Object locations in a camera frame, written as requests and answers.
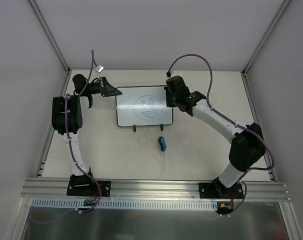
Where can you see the blue whiteboard eraser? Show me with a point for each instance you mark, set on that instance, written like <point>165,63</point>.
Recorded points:
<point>162,144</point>

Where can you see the black metal whiteboard stand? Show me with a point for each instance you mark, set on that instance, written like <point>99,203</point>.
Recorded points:
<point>159,126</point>

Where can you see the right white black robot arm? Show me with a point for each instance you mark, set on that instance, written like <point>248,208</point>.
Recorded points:
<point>246,146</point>

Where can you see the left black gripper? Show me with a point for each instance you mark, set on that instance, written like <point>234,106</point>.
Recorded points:
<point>102,88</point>

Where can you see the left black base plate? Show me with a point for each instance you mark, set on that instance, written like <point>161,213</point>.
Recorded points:
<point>89,187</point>

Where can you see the right aluminium frame post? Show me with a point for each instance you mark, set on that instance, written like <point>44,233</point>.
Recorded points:
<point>266,35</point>

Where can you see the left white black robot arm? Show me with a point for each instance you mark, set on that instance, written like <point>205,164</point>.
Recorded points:
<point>67,120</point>

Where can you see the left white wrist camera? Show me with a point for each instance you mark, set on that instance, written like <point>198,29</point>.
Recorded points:
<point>99,69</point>

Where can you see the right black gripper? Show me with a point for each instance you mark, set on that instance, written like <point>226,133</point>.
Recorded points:
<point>168,100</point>

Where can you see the left aluminium frame post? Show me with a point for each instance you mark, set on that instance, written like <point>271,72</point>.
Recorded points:
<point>48,33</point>

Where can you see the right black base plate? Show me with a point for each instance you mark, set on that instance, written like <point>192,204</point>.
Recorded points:
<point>215,191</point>

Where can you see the aluminium frame post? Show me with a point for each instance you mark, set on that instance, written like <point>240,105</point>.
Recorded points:
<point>48,33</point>
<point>266,35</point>

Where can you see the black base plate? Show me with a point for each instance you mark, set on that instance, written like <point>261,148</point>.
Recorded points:
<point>89,187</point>
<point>215,191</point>

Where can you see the small black-framed whiteboard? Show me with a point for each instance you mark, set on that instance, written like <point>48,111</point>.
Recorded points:
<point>142,106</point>

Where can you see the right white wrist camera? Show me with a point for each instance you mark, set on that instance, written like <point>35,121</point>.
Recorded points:
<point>170,74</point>

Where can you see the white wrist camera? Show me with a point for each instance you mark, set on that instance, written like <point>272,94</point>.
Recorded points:
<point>99,69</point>
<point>170,74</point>

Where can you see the aluminium mounting rail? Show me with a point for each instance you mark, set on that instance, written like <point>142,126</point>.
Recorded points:
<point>172,190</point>

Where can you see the white slotted cable duct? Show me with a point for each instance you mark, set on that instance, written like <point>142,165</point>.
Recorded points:
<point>131,204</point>

